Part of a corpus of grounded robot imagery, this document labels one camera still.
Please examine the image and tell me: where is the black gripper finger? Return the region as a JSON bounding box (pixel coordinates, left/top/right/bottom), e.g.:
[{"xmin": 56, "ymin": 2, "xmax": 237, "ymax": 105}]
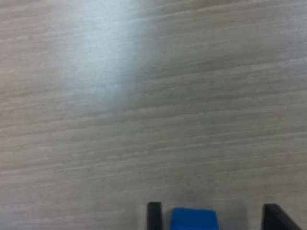
[
  {"xmin": 261, "ymin": 203, "xmax": 305, "ymax": 230},
  {"xmin": 146, "ymin": 202, "xmax": 163, "ymax": 230}
]

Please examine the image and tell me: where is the blue cube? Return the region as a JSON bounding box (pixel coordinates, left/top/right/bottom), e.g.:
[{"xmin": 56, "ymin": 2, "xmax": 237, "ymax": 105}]
[{"xmin": 169, "ymin": 207, "xmax": 220, "ymax": 230}]

